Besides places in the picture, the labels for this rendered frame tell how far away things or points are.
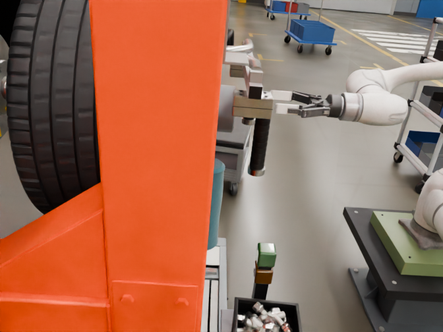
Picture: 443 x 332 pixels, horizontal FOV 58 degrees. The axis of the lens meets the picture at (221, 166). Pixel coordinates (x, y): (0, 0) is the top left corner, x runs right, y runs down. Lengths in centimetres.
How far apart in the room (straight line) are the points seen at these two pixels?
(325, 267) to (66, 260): 143
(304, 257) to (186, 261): 136
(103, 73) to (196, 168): 17
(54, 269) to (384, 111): 102
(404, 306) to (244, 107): 111
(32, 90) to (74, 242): 33
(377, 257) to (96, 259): 113
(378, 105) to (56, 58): 92
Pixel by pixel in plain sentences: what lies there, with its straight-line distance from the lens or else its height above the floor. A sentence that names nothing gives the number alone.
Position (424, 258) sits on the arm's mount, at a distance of 158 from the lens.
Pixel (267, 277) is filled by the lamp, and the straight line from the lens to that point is 94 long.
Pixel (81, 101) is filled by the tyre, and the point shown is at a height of 95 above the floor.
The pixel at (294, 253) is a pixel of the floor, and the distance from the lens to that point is 198.
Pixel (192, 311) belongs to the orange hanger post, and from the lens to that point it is 72.
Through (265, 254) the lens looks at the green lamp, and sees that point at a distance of 89.
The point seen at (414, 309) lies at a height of 10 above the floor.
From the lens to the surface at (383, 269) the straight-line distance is 155.
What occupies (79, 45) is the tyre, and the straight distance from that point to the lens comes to 86.
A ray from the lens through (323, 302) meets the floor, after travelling 179.
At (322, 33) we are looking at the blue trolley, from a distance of 660.
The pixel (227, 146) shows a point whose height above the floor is 31.
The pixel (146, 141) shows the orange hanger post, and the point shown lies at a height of 99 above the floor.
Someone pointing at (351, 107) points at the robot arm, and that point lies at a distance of 131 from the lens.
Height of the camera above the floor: 122
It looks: 27 degrees down
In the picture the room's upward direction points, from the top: 5 degrees clockwise
